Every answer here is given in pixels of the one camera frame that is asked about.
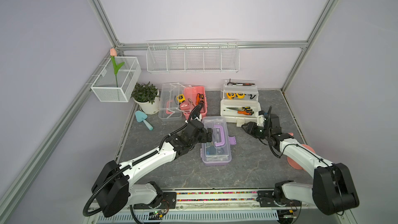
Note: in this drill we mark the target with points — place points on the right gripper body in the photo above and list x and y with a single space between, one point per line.
257 130

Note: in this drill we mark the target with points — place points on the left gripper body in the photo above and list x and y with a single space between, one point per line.
201 138

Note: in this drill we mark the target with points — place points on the purple toolbox with clear lid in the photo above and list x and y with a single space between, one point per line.
218 152

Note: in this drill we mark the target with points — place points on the white toolbox with clear lid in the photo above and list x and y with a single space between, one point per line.
251 100

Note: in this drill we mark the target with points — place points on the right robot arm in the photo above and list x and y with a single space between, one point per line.
332 190

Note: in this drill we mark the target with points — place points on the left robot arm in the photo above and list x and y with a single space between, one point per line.
116 186

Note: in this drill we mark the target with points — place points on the pink tape measure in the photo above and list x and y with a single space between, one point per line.
185 106

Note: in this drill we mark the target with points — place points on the yellow black small screwdriver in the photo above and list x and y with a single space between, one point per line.
240 109

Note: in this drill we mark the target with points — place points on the pink toolbox with clear lid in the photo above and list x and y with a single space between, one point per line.
169 107

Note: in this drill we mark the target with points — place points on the yellow tape measure pair right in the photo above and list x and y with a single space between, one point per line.
240 95

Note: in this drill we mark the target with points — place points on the yellow tape measure pair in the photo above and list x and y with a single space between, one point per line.
230 95
240 95

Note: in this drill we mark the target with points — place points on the yellow tape measure pair left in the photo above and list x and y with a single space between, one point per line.
230 95

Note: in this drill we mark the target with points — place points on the white plastic flower pot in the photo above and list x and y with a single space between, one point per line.
148 107

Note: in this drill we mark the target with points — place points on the teal garden trowel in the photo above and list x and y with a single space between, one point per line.
142 117

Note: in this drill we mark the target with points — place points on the red black tool in lid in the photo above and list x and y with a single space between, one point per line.
240 84

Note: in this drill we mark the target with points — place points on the green potted plant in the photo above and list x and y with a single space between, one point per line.
145 93

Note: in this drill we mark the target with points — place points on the artificial pink tulip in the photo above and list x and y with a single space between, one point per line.
116 66

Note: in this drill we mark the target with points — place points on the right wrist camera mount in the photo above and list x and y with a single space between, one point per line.
261 118

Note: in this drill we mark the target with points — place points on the orange handled screwdriver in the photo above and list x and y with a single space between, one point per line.
246 112

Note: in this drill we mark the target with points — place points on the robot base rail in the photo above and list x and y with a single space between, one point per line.
220 206

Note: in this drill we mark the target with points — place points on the white wire wall shelf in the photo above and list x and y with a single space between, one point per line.
193 56

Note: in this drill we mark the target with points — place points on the white wire side basket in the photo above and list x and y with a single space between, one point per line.
104 85

